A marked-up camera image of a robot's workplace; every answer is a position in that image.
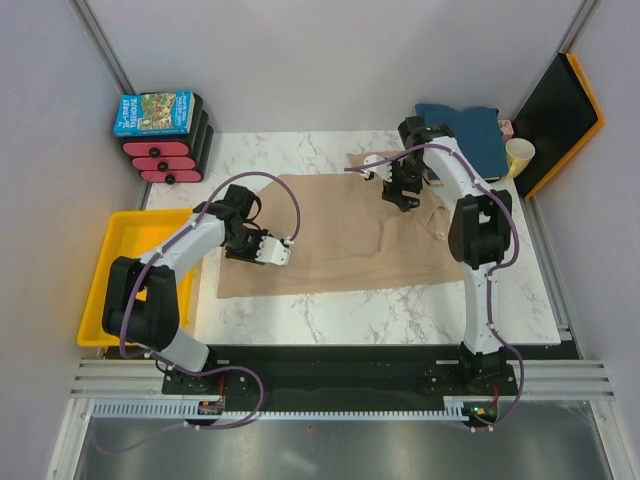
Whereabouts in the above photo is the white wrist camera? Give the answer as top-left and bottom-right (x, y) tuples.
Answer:
(256, 236), (291, 266)
(362, 154), (393, 182)

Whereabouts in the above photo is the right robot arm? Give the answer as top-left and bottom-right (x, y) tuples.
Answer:
(382, 116), (513, 394)

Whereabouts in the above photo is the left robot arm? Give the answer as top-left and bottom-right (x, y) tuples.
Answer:
(102, 184), (268, 393)

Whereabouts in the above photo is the black orange tray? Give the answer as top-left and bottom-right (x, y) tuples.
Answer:
(512, 53), (605, 199)

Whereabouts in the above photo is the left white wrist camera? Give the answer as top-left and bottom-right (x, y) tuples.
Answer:
(256, 236), (291, 266)

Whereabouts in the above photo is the aluminium frame rail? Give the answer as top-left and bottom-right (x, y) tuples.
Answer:
(70, 360), (163, 399)

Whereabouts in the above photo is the black pink drawer unit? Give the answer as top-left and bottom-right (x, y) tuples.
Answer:
(117, 93), (214, 185)

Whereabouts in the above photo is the yellow plastic bin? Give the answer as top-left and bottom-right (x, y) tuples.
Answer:
(75, 208), (202, 348)

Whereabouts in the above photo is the folded blue t-shirt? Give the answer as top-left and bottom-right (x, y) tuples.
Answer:
(415, 103), (507, 178)

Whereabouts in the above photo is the yellow mug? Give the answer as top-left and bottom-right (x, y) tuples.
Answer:
(505, 138), (536, 179)

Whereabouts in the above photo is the blue treehouse book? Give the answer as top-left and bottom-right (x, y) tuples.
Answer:
(112, 90), (202, 138)

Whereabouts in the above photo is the white cable duct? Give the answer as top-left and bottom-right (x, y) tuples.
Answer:
(91, 398), (469, 421)

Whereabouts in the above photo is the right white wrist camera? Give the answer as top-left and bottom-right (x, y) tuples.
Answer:
(362, 154), (393, 182)

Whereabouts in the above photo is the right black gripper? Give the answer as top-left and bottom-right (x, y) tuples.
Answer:
(382, 157), (428, 213)

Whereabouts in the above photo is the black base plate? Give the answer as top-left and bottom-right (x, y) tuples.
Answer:
(162, 345), (518, 411)

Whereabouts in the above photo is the pink box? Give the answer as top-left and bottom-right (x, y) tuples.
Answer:
(498, 120), (514, 143)

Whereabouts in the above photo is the beige t-shirt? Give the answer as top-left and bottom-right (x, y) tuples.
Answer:
(217, 173), (463, 299)

